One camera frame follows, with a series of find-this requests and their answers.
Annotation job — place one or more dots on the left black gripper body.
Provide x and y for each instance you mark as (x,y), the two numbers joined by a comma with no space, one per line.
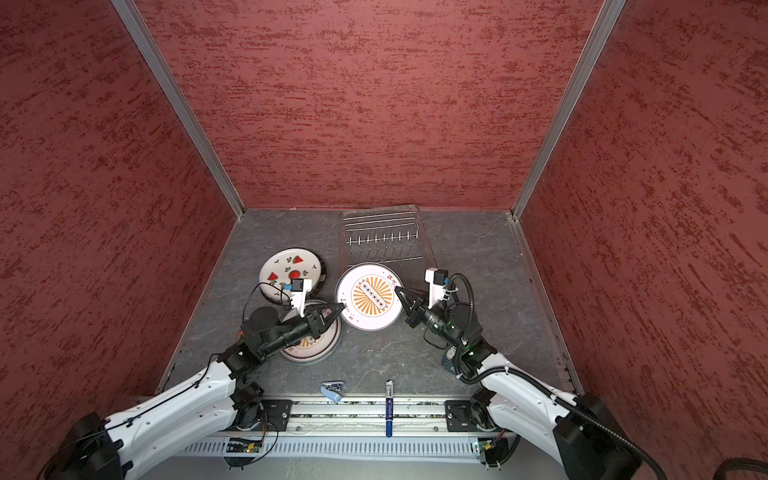
(313,324)

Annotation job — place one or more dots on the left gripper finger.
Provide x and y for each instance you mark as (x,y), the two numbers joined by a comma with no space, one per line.
(332,323)
(327,308)

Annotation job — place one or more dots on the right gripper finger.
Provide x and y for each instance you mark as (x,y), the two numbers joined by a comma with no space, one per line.
(411,295)
(409,308)

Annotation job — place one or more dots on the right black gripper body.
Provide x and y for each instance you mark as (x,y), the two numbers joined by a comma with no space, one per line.
(419,318)

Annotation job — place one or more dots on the rearmost brown rim plate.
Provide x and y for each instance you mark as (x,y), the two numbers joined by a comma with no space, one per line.
(368,292)

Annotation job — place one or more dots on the white watermelon pattern plate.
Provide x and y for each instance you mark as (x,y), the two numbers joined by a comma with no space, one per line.
(284,266)

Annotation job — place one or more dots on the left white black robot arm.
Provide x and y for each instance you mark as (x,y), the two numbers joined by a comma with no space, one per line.
(127,444)

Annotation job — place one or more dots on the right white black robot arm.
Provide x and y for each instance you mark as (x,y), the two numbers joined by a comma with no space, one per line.
(578,431)

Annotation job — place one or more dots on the green alarm clock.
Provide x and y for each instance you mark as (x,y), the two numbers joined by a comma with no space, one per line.
(447,362)

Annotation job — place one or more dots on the light blue clip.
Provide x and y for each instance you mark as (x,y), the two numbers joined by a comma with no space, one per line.
(333,390)

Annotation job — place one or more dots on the blue marker pen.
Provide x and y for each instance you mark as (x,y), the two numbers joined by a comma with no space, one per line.
(389,408)

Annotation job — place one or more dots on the right small circuit board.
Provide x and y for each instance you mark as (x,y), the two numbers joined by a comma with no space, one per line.
(492,453)

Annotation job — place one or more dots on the small circuit board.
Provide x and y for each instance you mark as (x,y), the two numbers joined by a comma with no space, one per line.
(240,452)
(492,453)

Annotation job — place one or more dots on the left small circuit board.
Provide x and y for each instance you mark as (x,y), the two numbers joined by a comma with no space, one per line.
(240,452)

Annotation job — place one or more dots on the metal wire dish rack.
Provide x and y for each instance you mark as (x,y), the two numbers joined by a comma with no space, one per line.
(393,236)

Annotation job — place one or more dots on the aluminium front rail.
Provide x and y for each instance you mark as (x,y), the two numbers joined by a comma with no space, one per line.
(364,416)

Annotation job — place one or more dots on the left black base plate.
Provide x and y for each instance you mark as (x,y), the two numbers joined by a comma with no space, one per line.
(264,414)

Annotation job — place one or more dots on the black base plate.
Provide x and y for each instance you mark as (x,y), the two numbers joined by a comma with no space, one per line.
(468,416)
(264,414)

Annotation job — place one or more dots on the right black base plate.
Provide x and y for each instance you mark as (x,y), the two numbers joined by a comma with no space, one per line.
(468,416)

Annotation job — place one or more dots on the white slotted cable duct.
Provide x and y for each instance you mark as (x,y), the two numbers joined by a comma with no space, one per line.
(422,449)

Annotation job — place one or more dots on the right aluminium corner post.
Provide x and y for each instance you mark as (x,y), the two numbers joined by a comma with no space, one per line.
(605,22)

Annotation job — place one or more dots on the aluminium corner post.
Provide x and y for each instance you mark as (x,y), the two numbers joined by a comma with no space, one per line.
(605,22)
(134,23)

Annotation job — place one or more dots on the left aluminium corner post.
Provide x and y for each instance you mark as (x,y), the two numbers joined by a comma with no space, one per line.
(134,23)

